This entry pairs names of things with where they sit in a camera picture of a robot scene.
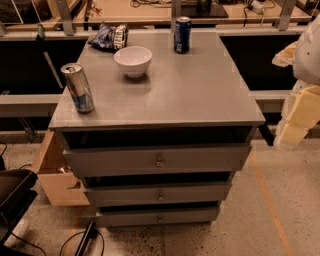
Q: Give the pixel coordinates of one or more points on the silver blue redbull can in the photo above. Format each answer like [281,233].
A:
[78,86]

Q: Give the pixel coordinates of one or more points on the wooden box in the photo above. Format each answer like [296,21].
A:
[60,185]

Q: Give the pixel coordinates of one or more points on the grey drawer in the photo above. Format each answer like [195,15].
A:
[107,162]
[155,194]
[158,217]

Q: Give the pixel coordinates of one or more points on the blue pepsi can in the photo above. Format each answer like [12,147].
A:
[182,34]

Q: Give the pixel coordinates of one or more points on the grey middle drawer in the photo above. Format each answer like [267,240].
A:
[155,194]

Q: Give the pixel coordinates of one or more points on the grey drawer cabinet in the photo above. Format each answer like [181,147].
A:
[197,99]

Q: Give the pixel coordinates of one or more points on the grey top drawer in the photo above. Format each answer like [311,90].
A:
[107,162]

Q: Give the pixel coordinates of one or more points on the white ceramic bowl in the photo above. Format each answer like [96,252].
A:
[133,61]

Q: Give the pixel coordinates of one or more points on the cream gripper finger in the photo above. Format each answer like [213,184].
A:
[286,56]
[300,113]

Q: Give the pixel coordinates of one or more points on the blue chip bag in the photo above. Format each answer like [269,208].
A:
[110,38]

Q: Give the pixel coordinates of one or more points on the grey bottom drawer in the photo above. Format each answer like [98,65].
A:
[158,217]

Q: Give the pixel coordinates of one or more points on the black monitor base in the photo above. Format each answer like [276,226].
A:
[203,9]

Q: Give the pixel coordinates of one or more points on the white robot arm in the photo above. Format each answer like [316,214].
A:
[306,65]

